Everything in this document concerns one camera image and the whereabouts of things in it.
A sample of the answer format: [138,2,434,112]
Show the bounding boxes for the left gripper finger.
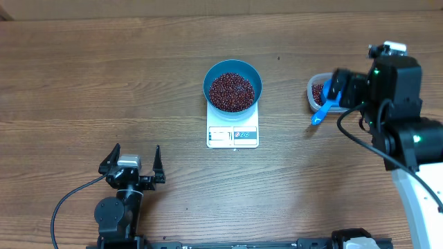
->
[98,143,120,175]
[152,145,165,183]

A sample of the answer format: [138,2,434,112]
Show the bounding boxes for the blue plastic measuring scoop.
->
[311,80,342,125]

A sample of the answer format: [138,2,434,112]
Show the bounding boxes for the red beans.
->
[209,73,255,113]

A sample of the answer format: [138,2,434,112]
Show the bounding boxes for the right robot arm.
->
[328,55,442,248]

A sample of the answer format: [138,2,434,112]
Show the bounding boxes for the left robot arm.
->
[94,144,165,249]

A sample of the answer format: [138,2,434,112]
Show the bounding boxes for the white digital kitchen scale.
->
[206,103,260,149]

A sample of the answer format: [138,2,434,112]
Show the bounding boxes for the teal blue bowl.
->
[203,59,262,108]

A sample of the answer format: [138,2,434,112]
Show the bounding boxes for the clear plastic food container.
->
[307,73,347,114]

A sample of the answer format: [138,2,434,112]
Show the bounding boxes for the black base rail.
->
[86,228,394,249]

